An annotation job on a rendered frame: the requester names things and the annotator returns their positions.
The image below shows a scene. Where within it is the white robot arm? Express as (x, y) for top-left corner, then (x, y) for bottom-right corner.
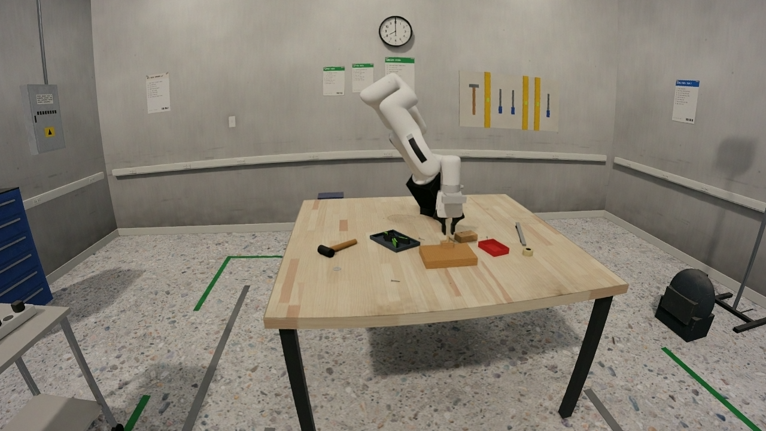
(360, 73), (467, 204)

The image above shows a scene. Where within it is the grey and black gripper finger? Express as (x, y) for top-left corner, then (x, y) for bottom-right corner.
(433, 210), (446, 235)
(451, 213), (465, 235)

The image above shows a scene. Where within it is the grey long flat bar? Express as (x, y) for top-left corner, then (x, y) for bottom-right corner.
(515, 222), (527, 246)

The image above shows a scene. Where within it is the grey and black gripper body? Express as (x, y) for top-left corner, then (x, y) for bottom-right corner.
(436, 190), (463, 218)

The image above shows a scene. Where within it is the red open tray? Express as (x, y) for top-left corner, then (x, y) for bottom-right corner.
(478, 239), (509, 257)

